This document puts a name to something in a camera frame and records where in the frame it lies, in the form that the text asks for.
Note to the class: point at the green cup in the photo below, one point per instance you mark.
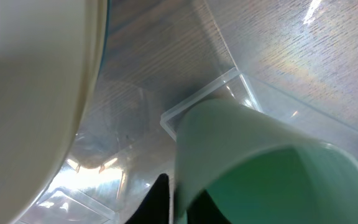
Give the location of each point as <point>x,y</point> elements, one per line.
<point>259,170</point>

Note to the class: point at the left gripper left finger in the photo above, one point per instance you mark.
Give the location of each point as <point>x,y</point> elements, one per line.
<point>155,207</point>

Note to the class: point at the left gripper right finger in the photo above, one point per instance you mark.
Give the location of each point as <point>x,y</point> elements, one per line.
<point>204,211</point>

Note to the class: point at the beige bowl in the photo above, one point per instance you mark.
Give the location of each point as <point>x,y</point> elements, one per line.
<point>50,55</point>

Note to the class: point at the clear plastic storage container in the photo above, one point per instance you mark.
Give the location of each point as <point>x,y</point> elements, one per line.
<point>294,60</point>

